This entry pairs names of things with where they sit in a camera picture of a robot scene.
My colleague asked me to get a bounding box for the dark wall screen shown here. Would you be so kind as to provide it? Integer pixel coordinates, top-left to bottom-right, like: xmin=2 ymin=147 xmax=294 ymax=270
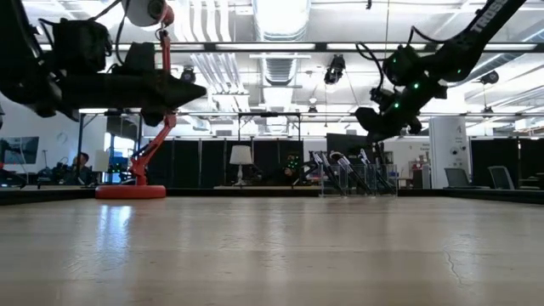
xmin=0 ymin=135 xmax=40 ymax=166

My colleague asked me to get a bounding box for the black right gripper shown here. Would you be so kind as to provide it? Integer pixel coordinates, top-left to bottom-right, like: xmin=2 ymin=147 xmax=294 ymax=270
xmin=354 ymin=80 xmax=448 ymax=144

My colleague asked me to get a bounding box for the person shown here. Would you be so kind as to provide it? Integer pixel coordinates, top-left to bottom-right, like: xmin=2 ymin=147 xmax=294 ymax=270
xmin=70 ymin=151 xmax=93 ymax=186

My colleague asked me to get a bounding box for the grey chair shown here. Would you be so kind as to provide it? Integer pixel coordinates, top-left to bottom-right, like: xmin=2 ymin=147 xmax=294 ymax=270
xmin=487 ymin=165 xmax=541 ymax=191
xmin=444 ymin=167 xmax=490 ymax=190

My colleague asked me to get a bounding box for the white pillar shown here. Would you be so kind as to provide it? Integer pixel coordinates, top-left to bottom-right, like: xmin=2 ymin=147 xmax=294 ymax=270
xmin=428 ymin=116 xmax=471 ymax=190

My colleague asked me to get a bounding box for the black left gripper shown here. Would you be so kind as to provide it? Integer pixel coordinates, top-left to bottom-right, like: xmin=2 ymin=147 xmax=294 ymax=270
xmin=105 ymin=72 xmax=208 ymax=114

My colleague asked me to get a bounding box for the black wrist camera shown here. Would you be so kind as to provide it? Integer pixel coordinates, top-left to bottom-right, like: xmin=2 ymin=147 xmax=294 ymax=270
xmin=368 ymin=87 xmax=396 ymax=110
xmin=125 ymin=42 xmax=156 ymax=74

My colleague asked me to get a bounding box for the black monitor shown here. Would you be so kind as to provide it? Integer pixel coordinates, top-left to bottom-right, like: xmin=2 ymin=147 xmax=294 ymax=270
xmin=326 ymin=133 xmax=371 ymax=163

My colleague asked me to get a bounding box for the makeup brush with pale head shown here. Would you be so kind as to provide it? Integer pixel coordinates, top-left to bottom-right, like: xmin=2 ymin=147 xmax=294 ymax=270
xmin=309 ymin=150 xmax=346 ymax=196

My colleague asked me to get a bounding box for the red desk lamp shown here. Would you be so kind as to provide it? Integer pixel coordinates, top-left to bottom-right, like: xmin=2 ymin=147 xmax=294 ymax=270
xmin=93 ymin=0 xmax=176 ymax=200

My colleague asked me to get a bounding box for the black overhead camera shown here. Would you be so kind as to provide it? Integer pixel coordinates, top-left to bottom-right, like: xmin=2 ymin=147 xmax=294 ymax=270
xmin=325 ymin=54 xmax=346 ymax=85

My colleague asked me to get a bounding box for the white table lamp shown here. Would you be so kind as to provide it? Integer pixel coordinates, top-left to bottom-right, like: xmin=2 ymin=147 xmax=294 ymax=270
xmin=229 ymin=144 xmax=254 ymax=187

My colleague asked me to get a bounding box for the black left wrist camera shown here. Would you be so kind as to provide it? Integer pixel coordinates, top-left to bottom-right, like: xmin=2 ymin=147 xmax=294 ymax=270
xmin=125 ymin=42 xmax=156 ymax=74

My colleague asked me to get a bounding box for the black partition wall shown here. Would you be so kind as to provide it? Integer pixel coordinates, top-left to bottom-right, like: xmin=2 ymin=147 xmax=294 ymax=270
xmin=146 ymin=138 xmax=305 ymax=188

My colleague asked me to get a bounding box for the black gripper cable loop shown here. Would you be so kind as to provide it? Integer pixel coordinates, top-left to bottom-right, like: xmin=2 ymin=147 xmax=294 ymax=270
xmin=405 ymin=116 xmax=424 ymax=136

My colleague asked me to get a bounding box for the black aluminium table frame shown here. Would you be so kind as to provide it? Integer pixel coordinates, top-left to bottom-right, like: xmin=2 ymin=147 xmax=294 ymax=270
xmin=0 ymin=184 xmax=544 ymax=206

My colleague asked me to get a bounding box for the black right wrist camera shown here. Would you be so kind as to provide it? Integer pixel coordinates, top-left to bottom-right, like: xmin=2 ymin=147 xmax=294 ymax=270
xmin=368 ymin=87 xmax=396 ymax=110

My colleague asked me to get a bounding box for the black overhead beam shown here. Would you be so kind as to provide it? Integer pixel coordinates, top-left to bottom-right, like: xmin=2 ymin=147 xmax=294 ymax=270
xmin=37 ymin=41 xmax=544 ymax=53

